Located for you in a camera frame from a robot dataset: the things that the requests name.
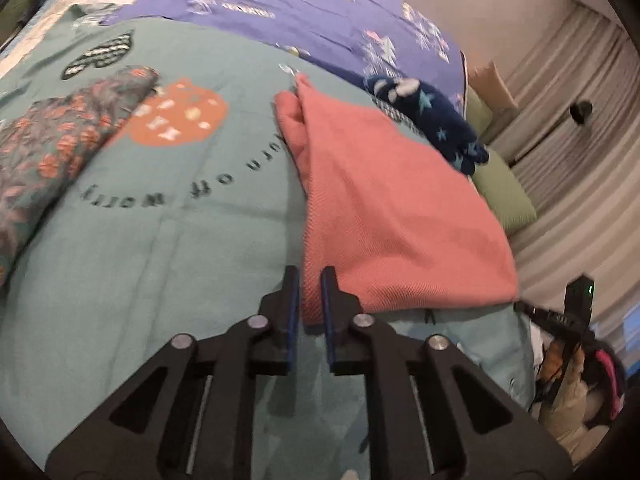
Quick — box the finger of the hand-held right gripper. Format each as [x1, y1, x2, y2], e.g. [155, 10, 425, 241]
[514, 300, 568, 333]

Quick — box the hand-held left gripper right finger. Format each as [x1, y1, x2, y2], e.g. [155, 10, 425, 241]
[321, 266, 572, 480]

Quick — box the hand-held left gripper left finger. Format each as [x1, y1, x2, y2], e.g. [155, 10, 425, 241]
[45, 266, 301, 480]

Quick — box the salmon pink garment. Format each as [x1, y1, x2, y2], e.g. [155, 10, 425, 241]
[274, 74, 520, 326]

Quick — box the black pink bag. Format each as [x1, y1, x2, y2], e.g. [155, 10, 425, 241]
[582, 342, 628, 428]

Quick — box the pale curtain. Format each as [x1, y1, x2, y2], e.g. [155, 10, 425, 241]
[480, 2, 640, 361]

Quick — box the green pillow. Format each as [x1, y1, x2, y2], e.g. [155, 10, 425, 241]
[465, 87, 538, 237]

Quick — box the teal printed blanket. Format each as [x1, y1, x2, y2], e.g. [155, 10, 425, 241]
[0, 17, 537, 480]

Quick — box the navy star print cloth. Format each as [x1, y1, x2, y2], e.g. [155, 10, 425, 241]
[364, 75, 490, 178]

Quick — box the beige pillow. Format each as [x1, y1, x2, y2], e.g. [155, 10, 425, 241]
[467, 60, 519, 111]

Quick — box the grey floral garment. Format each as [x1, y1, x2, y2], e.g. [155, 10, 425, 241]
[0, 66, 162, 286]

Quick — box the purple printed blanket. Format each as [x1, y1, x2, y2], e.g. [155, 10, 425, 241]
[100, 0, 467, 107]

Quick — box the white spotted cloth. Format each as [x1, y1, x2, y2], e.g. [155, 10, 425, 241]
[0, 0, 162, 81]

